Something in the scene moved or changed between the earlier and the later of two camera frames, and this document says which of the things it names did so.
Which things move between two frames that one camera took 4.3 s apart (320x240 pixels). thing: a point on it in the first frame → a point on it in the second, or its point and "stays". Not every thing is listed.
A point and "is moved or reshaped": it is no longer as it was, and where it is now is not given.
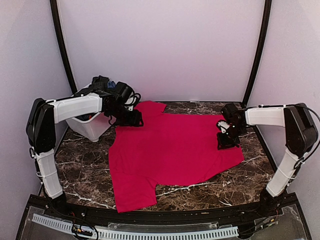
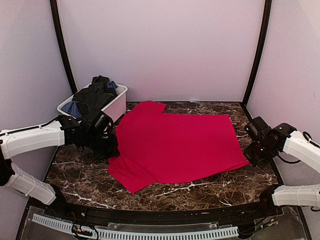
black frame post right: [268, 5] stays
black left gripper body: [122, 116] → [100, 147]
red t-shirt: [169, 149] is moved or reshaped
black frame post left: [56, 21] stays
